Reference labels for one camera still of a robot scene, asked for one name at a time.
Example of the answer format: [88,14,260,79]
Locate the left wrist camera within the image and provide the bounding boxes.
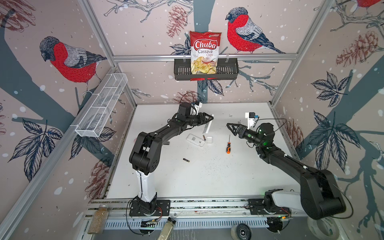
[192,102,203,114]

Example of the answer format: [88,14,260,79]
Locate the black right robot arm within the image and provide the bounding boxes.
[227,123,347,220]

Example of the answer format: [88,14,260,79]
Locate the black wall basket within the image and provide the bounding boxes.
[174,58,239,81]

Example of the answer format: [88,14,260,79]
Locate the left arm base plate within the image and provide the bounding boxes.
[128,199,171,217]

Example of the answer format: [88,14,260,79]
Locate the red cassava chips bag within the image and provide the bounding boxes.
[190,32,221,75]

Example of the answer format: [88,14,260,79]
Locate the orange black screwdriver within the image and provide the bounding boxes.
[226,136,231,154]

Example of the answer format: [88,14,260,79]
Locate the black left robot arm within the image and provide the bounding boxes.
[129,103,214,217]

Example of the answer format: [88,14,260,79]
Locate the beige powder bottle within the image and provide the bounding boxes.
[158,218,176,240]

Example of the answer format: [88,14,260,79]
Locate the black round speaker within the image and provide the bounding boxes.
[231,223,252,240]

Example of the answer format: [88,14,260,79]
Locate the clear tape roll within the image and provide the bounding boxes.
[307,217,340,240]

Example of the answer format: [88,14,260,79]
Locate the white battery cover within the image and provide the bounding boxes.
[206,136,213,144]

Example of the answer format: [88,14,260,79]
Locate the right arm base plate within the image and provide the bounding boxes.
[246,199,292,216]

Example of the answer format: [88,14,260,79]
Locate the brown grain bottle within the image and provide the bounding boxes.
[88,205,109,235]

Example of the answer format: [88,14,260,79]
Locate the white wire mesh shelf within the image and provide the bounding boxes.
[75,73,128,138]

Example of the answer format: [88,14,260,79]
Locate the aluminium mounting rail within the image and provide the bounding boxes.
[84,195,307,220]

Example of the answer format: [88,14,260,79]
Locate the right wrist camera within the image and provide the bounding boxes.
[245,112,259,129]

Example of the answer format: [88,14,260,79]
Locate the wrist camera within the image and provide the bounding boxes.
[192,102,203,114]
[245,112,259,129]

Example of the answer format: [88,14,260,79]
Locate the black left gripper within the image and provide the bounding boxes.
[185,112,214,126]

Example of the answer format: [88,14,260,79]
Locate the white remote control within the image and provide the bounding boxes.
[186,134,205,147]
[203,114,214,134]

